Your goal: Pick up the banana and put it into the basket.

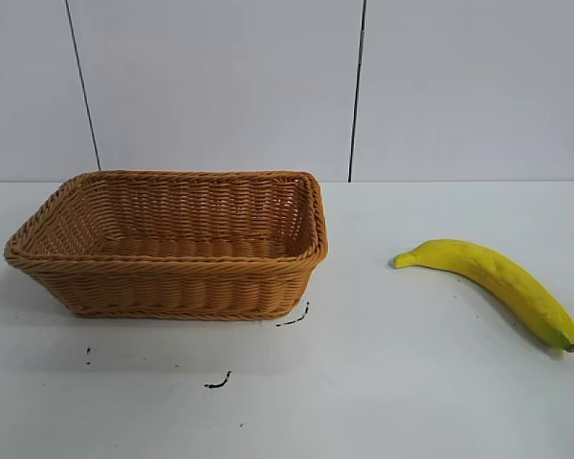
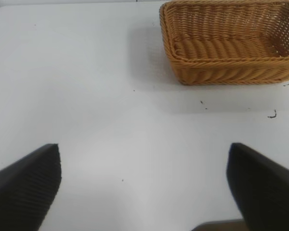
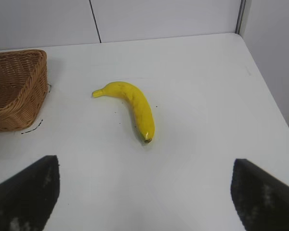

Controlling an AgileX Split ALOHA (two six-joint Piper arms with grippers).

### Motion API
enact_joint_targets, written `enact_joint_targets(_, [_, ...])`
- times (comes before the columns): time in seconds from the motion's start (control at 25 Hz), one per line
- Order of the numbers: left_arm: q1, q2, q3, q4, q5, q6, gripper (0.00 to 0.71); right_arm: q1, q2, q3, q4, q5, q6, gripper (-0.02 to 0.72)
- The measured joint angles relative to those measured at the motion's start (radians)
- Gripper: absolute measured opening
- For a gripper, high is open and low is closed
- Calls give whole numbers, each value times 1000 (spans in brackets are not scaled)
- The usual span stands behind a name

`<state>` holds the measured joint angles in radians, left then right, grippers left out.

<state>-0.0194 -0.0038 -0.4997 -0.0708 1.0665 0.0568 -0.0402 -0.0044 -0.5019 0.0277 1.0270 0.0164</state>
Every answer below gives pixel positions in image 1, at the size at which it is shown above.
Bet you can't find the yellow banana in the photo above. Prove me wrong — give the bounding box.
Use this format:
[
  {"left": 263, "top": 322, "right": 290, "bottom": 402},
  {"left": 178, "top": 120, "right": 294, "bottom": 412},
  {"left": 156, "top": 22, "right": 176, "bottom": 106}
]
[{"left": 393, "top": 239, "right": 574, "bottom": 354}]

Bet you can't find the brown wicker basket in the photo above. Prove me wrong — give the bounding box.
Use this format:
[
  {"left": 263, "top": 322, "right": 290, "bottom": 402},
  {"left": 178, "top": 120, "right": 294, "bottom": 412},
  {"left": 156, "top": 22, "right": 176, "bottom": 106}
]
[{"left": 3, "top": 168, "right": 330, "bottom": 321}]

